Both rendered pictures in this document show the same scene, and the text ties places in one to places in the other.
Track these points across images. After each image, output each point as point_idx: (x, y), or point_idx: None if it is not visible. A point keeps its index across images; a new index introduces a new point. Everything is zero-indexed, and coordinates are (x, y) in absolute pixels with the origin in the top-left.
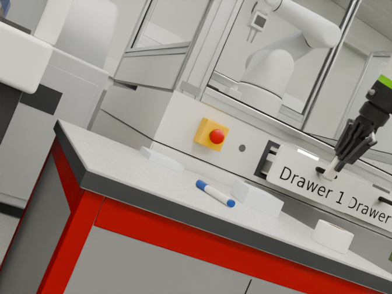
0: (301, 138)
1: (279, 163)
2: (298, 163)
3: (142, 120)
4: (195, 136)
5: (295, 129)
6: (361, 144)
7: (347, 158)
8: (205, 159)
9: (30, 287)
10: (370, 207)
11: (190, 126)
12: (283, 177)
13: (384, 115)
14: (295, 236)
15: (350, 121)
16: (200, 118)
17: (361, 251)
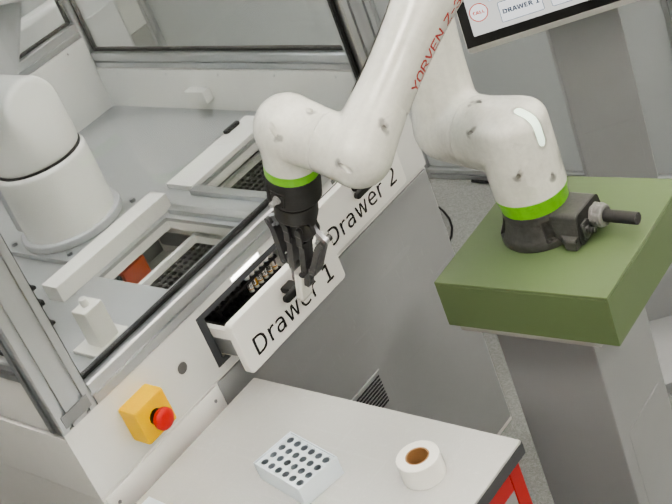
0: (222, 266)
1: (244, 346)
2: (260, 316)
3: (29, 462)
4: (133, 435)
5: (207, 269)
6: (316, 253)
7: (313, 273)
8: (164, 433)
9: None
10: (352, 209)
11: (117, 435)
12: (261, 349)
13: (312, 207)
14: None
15: (271, 220)
16: (116, 414)
17: (384, 250)
